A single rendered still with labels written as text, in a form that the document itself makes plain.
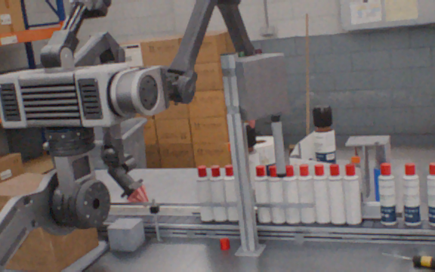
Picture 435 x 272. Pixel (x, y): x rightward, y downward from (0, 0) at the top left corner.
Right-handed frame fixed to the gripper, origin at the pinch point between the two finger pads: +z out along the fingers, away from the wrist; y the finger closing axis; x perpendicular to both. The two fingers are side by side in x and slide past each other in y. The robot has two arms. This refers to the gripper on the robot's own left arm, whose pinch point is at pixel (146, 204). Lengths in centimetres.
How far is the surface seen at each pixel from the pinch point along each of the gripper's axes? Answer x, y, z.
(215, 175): -30.8, -1.2, 10.8
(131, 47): 105, 315, -142
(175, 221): -5.4, -1.5, 12.4
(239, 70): -70, -17, -7
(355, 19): -40, 436, -19
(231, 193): -30.5, -1.4, 19.4
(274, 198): -42, -3, 31
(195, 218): -11.0, 1.1, 17.0
